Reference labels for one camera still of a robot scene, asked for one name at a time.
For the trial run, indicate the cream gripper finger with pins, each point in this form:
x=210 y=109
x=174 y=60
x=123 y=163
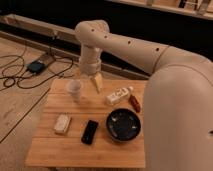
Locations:
x=98 y=82

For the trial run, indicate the black rectangular remote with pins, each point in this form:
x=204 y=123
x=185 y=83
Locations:
x=89 y=132

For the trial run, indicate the dark blue bowl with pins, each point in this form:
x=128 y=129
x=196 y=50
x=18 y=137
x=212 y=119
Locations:
x=123 y=125

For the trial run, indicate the white rectangular box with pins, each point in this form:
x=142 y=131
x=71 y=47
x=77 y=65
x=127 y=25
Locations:
x=62 y=124

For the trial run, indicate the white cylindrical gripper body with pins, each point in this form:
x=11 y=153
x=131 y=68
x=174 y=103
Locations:
x=90 y=61

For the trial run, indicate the blue power adapter box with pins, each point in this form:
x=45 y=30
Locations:
x=35 y=67

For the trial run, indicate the wooden table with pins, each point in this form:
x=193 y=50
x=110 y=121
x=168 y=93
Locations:
x=52 y=150

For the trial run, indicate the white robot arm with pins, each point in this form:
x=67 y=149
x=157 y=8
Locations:
x=177 y=101

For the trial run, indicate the translucent plastic cup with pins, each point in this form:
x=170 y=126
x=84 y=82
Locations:
x=74 y=89

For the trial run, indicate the red small object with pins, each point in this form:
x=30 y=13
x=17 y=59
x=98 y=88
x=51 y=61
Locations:
x=135 y=104

